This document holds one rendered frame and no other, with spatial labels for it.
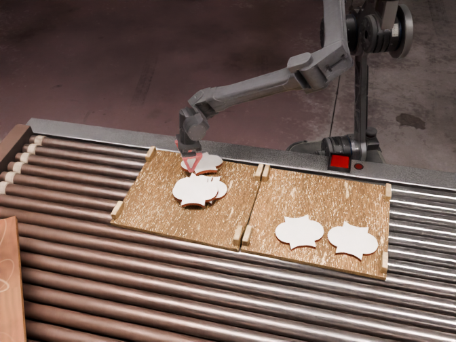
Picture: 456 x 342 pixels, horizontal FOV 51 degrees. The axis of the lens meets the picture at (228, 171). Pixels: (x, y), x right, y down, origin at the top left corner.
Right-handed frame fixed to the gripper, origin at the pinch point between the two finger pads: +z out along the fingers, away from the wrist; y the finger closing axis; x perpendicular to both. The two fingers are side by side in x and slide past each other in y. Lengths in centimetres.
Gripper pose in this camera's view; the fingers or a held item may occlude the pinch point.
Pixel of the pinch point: (188, 163)
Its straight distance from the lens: 162.4
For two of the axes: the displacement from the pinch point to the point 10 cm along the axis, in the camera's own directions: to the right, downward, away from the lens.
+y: 3.0, 5.3, -7.9
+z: -0.4, 8.4, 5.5
